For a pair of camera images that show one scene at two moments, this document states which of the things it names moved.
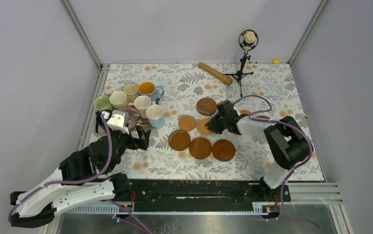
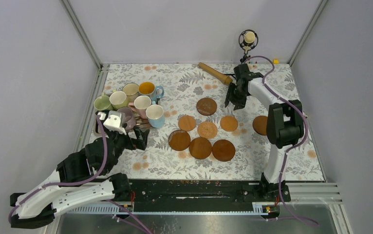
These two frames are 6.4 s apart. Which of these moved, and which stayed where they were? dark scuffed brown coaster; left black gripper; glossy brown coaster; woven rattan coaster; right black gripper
Moved: right black gripper; woven rattan coaster
Stayed: left black gripper; glossy brown coaster; dark scuffed brown coaster
